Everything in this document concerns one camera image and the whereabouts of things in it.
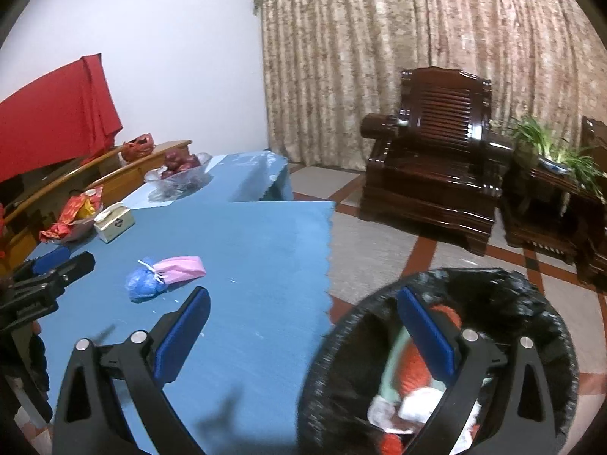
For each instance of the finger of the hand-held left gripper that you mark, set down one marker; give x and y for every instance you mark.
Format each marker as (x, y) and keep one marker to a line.
(50, 260)
(71, 268)

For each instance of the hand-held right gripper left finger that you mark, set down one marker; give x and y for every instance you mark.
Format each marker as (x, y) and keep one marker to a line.
(182, 336)

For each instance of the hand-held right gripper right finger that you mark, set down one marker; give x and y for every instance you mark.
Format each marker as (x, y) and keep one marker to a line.
(427, 336)

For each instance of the orange foam fruit net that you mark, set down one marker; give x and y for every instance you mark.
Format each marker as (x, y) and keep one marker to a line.
(415, 369)
(445, 316)

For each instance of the white tissue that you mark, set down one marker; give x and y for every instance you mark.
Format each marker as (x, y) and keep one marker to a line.
(419, 405)

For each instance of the bin with black bag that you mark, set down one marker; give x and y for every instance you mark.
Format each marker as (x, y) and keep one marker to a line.
(341, 365)

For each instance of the glass snack bowl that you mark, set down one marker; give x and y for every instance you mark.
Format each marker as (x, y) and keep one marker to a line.
(78, 232)

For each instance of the white tissue box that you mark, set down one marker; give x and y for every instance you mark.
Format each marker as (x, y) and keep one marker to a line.
(114, 222)

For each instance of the blue plastic bag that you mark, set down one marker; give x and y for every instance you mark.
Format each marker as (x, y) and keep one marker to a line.
(144, 282)

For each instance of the pink plastic bag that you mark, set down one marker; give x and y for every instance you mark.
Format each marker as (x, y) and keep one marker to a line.
(182, 269)

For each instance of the wooden sideboard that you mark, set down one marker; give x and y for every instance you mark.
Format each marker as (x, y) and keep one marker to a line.
(114, 185)

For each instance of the dark blue tablecloth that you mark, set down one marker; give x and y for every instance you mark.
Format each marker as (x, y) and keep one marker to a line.
(246, 246)

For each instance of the red apple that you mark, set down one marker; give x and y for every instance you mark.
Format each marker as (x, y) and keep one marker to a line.
(175, 157)
(168, 173)
(191, 162)

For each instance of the glass fruit bowl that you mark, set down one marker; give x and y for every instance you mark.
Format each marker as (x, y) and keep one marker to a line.
(180, 182)

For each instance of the red cloth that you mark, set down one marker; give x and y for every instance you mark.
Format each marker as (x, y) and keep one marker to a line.
(52, 113)

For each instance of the dark wooden armchair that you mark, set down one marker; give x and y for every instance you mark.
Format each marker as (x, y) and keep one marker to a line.
(595, 208)
(427, 175)

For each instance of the dark wooden side table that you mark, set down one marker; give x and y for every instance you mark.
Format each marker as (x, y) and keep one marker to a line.
(540, 218)

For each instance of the light blue tablecloth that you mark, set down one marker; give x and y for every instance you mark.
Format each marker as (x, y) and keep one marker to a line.
(237, 175)

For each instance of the green potted plant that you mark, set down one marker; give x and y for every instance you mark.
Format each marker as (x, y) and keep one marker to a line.
(545, 147)

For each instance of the beige patterned curtain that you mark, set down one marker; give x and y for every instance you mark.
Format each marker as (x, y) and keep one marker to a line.
(403, 47)

